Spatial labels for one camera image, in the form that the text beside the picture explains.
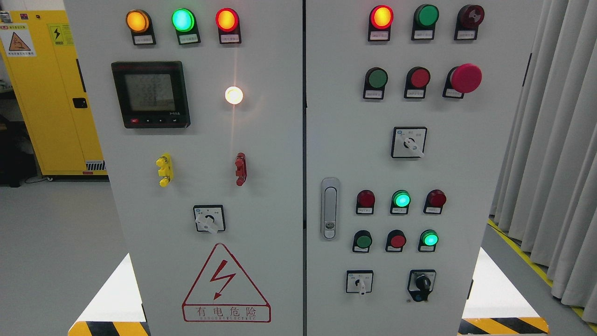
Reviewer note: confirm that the white rotary switch door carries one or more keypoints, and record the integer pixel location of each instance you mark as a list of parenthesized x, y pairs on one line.
[(209, 218)]

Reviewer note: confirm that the green lit indicator light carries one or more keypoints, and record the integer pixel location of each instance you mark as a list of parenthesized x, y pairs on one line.
[(185, 25)]

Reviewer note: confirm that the amber indicator light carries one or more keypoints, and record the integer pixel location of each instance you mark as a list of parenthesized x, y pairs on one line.
[(140, 26)]

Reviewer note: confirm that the grey electrical control cabinet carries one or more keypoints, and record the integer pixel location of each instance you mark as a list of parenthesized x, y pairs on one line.
[(301, 66)]

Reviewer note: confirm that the red terminal connector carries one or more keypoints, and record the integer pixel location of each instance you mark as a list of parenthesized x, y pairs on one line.
[(241, 169)]

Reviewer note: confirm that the dark red indicator left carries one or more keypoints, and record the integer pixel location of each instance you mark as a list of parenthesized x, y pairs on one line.
[(365, 203)]

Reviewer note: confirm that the dark red indicator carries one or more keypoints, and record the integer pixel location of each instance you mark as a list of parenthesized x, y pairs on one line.
[(434, 202), (365, 203)]

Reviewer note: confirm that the small clear lamp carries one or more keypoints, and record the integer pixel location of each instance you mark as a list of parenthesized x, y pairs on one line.
[(233, 95)]

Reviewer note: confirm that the green lit indicator middle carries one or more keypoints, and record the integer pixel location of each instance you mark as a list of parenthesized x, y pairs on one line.
[(400, 202)]

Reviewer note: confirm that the green push button upper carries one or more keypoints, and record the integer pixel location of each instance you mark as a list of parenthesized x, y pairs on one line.
[(375, 82)]

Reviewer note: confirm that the red push button lower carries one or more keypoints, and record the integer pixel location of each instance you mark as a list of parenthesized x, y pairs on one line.
[(395, 241)]

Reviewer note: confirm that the red push button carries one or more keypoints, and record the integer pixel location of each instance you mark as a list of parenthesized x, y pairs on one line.
[(416, 82), (395, 241)]

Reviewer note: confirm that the yellow terminal connector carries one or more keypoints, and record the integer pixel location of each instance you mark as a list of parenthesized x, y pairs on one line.
[(165, 166)]

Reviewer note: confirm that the dark red indicator right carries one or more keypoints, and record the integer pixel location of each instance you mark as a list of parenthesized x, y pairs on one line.
[(434, 202)]

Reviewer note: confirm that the red high voltage warning sticker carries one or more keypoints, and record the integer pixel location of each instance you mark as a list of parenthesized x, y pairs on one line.
[(223, 292)]

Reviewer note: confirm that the green lit push button lower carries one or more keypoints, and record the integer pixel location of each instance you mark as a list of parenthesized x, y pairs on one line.
[(428, 241)]

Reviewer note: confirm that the red push button upper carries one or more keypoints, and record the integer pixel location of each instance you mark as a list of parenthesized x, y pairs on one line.
[(416, 82)]

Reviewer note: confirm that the black digital power meter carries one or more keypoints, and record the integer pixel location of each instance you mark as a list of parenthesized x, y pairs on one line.
[(151, 94)]

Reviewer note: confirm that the red lit indicator light left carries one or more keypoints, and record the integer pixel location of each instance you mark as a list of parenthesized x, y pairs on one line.
[(228, 24)]

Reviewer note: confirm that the red lit indicator light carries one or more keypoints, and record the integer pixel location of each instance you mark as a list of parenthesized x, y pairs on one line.
[(380, 22), (228, 24)]

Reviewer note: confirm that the red lit indicator light right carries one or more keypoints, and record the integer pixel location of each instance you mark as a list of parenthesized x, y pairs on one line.
[(380, 22)]

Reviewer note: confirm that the red emergency stop mushroom button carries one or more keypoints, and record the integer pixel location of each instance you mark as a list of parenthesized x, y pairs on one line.
[(461, 80)]

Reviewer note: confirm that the green unlit indicator top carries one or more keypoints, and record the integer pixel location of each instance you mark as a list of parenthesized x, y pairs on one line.
[(423, 24)]

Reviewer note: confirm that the dark red buzzer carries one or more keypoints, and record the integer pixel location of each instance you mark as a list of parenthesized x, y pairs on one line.
[(468, 21)]

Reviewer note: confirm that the grey curtain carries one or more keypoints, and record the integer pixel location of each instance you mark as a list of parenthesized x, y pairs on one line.
[(546, 193)]

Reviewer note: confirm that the right yellow black hazard base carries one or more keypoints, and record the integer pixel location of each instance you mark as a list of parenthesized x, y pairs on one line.
[(504, 326)]

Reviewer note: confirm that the yellow black hazard base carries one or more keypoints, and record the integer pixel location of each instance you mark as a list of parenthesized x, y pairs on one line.
[(95, 328), (504, 326)]

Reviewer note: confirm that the left yellow black hazard base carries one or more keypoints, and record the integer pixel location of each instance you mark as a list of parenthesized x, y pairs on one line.
[(95, 328)]

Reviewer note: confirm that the yellow safety storage cabinet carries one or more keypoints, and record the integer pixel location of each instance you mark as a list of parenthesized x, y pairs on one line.
[(42, 63)]

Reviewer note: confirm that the silver door latch handle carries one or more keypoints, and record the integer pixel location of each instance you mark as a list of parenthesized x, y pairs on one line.
[(329, 190)]

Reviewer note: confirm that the white rotary switch upper right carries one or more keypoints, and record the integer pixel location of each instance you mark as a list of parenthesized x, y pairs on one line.
[(408, 142)]

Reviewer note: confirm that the white rotary switch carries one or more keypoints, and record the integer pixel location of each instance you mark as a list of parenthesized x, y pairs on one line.
[(359, 281), (408, 142)]

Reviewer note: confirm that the white rotary switch lower right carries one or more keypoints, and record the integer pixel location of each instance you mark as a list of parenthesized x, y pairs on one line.
[(359, 281)]

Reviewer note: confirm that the black rotary selector switch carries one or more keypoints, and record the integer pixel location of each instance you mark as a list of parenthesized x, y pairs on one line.
[(421, 284)]

